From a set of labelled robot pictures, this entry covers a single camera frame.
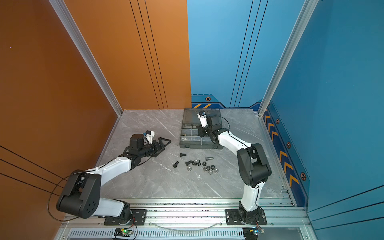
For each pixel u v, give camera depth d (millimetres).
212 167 904
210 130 727
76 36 787
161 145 773
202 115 828
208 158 939
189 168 891
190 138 1001
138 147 698
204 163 916
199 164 916
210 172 888
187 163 917
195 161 919
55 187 452
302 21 740
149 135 828
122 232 709
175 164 911
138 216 738
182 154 952
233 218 725
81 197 433
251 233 702
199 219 750
